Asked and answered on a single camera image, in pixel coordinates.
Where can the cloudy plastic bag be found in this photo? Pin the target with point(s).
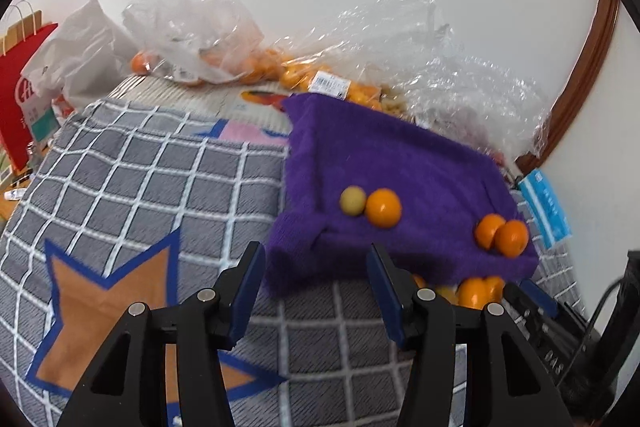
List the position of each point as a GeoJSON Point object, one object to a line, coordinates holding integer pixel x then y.
{"type": "Point", "coordinates": [200, 17]}

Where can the red paper bag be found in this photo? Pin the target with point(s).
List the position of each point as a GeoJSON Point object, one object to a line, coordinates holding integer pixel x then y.
{"type": "Point", "coordinates": [15, 107]}

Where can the grey checked blanket with stars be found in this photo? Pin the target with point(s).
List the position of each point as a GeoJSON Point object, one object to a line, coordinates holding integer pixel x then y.
{"type": "Point", "coordinates": [150, 187]}

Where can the pile of beige longans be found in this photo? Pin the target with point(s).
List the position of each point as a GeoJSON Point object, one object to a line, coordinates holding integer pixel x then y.
{"type": "Point", "coordinates": [392, 103]}

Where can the pile of bagged tangerines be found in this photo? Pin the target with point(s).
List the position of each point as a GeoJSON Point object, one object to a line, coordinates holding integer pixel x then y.
{"type": "Point", "coordinates": [295, 77]}
{"type": "Point", "coordinates": [255, 67]}

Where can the purple towel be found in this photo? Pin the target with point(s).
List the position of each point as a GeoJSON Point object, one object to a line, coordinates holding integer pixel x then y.
{"type": "Point", "coordinates": [400, 157]}

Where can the brown wooden door frame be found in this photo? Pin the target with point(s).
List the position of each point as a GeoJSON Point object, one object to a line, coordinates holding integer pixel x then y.
{"type": "Point", "coordinates": [590, 57]}

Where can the clear crumpled plastic bag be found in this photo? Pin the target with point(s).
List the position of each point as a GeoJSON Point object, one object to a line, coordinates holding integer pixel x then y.
{"type": "Point", "coordinates": [490, 82]}

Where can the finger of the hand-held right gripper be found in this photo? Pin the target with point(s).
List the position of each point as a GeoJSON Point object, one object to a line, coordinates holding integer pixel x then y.
{"type": "Point", "coordinates": [540, 297]}
{"type": "Point", "coordinates": [520, 304]}

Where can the clear plastic bag white label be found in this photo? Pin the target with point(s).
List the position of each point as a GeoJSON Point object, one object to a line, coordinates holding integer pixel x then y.
{"type": "Point", "coordinates": [375, 37]}

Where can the green and white box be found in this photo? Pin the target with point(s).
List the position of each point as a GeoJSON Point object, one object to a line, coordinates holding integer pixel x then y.
{"type": "Point", "coordinates": [40, 122]}

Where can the orange tangerine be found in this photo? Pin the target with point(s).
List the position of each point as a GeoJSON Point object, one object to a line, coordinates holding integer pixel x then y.
{"type": "Point", "coordinates": [487, 229]}
{"type": "Point", "coordinates": [383, 207]}
{"type": "Point", "coordinates": [472, 293]}
{"type": "Point", "coordinates": [419, 281]}
{"type": "Point", "coordinates": [497, 287]}
{"type": "Point", "coordinates": [512, 239]}

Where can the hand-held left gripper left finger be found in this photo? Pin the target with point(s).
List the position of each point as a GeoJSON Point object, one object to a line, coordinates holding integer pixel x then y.
{"type": "Point", "coordinates": [247, 292]}

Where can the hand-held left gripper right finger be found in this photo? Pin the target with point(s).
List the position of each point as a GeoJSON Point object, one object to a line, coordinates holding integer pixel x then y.
{"type": "Point", "coordinates": [385, 292]}

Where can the yellow-green round fruit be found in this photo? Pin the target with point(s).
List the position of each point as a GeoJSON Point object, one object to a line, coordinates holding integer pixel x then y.
{"type": "Point", "coordinates": [352, 201]}
{"type": "Point", "coordinates": [445, 296]}

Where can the blue tissue pack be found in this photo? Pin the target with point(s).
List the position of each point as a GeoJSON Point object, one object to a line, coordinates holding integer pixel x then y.
{"type": "Point", "coordinates": [547, 207]}

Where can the brown paper bag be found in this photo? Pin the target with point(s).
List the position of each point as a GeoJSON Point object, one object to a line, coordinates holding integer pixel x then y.
{"type": "Point", "coordinates": [22, 32]}

